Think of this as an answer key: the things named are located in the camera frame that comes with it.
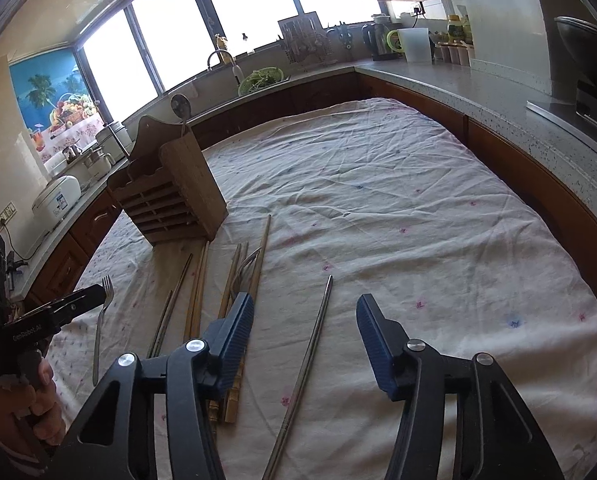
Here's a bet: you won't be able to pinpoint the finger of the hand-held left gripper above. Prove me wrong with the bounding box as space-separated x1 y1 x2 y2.
46 284 106 333

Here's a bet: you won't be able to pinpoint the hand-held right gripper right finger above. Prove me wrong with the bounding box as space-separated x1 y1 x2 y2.
357 294 564 480

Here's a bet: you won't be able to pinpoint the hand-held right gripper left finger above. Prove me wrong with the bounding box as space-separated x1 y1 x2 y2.
53 292 256 480

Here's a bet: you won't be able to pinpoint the metal fork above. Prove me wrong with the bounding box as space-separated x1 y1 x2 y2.
231 247 262 297
92 276 115 387

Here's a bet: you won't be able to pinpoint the wooden chopstick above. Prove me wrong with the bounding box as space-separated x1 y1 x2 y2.
222 214 272 425
183 245 206 342
217 244 242 320
224 241 250 321

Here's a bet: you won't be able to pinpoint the metal chopstick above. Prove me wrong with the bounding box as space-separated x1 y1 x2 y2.
270 275 334 480

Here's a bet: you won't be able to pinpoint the wooden utensil holder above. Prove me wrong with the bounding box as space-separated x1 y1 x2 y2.
107 115 229 247

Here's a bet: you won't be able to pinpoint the person's left hand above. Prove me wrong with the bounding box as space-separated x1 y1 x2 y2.
0 359 67 448

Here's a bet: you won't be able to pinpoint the dark thin chopstick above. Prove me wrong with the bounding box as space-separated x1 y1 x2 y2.
150 253 194 359
147 290 173 358

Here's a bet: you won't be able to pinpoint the white rice cooker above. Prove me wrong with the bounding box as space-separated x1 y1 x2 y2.
32 175 82 221

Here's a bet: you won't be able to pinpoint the small white electric pot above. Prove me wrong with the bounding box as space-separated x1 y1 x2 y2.
81 147 116 181

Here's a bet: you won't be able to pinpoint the white floral tablecloth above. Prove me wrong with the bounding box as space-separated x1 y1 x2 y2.
43 97 597 480

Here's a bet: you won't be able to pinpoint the large steel pot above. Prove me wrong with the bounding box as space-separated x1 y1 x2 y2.
96 121 133 161

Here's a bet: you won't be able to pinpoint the metal spoon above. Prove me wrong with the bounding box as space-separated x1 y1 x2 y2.
171 94 192 133

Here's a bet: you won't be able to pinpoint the green colander with vegetables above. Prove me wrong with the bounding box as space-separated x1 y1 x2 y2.
238 67 285 96

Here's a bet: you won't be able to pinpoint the kitchen faucet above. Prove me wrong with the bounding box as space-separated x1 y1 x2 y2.
207 50 244 86

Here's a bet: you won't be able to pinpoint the grey kitchen countertop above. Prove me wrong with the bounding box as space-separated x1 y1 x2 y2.
8 52 597 241

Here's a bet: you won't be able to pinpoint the kitchen window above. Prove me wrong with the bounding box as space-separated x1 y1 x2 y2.
73 0 386 123

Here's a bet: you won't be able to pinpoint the dish rack with knives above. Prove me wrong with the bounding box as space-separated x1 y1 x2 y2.
277 11 329 65

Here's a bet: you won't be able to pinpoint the spice jar set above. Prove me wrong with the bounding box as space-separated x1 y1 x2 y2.
434 41 476 67

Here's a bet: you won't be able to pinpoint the white plastic jug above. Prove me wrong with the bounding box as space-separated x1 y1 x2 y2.
396 27 436 64

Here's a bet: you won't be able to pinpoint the steel electric kettle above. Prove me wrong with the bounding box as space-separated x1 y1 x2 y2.
361 22 398 61

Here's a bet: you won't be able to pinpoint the scissors holder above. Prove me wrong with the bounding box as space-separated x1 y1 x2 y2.
328 22 355 56

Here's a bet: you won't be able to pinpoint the gas stove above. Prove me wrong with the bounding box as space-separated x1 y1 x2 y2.
525 77 597 151

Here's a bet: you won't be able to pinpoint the yellow label condiment bottle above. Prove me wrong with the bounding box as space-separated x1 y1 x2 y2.
447 14 467 43

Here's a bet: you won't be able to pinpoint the steel wok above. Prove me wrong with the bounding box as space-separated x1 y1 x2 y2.
553 16 597 86

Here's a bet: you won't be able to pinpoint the tropical fruit wall poster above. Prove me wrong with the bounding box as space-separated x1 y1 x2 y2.
9 49 113 165

